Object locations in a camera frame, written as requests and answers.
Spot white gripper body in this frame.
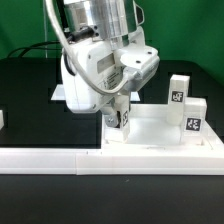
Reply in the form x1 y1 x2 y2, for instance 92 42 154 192
61 26 160 113

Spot white part at left edge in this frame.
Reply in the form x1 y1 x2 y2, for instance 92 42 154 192
0 110 4 130

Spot white L-shaped fixture wall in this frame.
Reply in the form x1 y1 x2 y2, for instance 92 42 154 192
0 112 224 176

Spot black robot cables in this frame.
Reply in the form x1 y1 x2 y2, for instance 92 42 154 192
7 0 77 59

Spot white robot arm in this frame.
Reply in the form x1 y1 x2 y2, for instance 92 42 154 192
61 0 159 128

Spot white square tabletop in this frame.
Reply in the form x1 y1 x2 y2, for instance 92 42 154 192
102 104 224 150

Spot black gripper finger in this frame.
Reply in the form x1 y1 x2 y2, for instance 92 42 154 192
104 106 119 128

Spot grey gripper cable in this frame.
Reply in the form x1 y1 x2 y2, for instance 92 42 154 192
44 0 138 95

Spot white sheet with fiducial tags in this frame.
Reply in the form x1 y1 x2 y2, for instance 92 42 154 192
51 84 140 102

